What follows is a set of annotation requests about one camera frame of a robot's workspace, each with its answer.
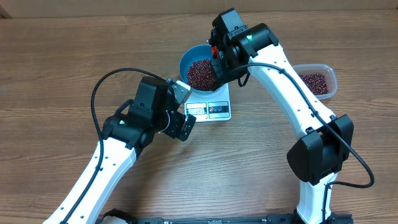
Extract teal plastic bowl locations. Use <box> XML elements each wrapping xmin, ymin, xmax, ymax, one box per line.
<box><xmin>179</xmin><ymin>45</ymin><xmax>212</xmax><ymax>90</ymax></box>

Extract white digital kitchen scale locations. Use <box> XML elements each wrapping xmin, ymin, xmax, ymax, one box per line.
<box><xmin>184</xmin><ymin>84</ymin><xmax>232</xmax><ymax>122</ymax></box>

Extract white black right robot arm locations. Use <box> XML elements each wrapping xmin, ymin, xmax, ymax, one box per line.
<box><xmin>208</xmin><ymin>8</ymin><xmax>353</xmax><ymax>223</ymax></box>

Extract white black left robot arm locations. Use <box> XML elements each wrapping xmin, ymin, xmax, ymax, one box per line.
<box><xmin>46</xmin><ymin>77</ymin><xmax>196</xmax><ymax>224</ymax></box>

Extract red beans pile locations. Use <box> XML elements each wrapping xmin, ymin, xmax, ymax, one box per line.
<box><xmin>299</xmin><ymin>73</ymin><xmax>329</xmax><ymax>95</ymax></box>

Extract clear plastic bean container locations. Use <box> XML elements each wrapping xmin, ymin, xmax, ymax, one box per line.
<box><xmin>293</xmin><ymin>63</ymin><xmax>338</xmax><ymax>100</ymax></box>

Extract red beans in bowl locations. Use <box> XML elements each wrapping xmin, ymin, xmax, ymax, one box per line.
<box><xmin>186</xmin><ymin>58</ymin><xmax>216</xmax><ymax>91</ymax></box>

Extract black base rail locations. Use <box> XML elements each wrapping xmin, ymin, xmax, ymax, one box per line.
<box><xmin>96</xmin><ymin>208</ymin><xmax>354</xmax><ymax>224</ymax></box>

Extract red plastic scoop blue handle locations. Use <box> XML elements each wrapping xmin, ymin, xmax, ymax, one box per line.
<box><xmin>211</xmin><ymin>46</ymin><xmax>219</xmax><ymax>59</ymax></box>

